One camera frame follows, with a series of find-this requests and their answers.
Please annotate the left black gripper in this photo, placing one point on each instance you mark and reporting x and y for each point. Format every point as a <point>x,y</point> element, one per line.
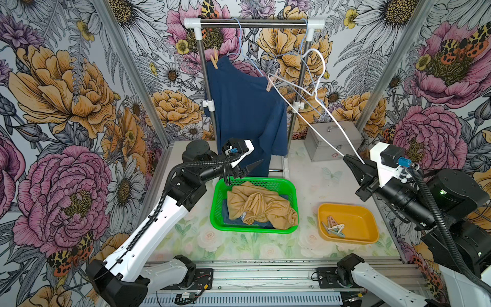
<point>237,172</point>

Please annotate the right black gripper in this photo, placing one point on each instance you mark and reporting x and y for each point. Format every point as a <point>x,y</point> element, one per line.
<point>368,176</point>

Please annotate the tan t-shirt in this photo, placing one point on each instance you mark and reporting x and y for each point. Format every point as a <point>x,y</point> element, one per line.
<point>250,204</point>

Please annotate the dark navy t-shirt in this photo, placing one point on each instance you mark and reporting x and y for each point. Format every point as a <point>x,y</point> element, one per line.
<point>246,110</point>

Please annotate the teal clothespin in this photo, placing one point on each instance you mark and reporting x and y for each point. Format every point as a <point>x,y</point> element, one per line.
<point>338,233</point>

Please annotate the light blue hanger navy shirt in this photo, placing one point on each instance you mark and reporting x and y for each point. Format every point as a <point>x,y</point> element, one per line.
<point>244,63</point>

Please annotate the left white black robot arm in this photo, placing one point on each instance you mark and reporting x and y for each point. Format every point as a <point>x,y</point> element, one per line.
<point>153,230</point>

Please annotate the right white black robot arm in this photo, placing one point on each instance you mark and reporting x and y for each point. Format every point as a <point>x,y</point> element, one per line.
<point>437,206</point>

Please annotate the yellow plastic tray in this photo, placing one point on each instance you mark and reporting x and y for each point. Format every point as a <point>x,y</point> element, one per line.
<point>360,224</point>

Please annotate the silver metal case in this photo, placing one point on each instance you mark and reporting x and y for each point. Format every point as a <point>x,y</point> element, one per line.
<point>318,150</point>

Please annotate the metal clothes rack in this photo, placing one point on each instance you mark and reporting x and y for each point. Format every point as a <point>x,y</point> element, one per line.
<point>253,23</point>

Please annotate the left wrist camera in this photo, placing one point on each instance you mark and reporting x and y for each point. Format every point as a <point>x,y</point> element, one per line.
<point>237,149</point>

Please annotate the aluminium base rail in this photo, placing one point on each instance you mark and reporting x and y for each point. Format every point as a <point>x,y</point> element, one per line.
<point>376,274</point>

